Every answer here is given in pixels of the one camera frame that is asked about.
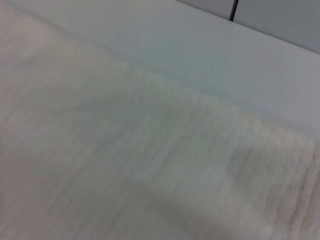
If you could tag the white ribbed towel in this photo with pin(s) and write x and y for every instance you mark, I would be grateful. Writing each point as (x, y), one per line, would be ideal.
(125, 162)

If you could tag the black table leg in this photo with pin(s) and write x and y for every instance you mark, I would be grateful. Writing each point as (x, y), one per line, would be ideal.
(233, 10)

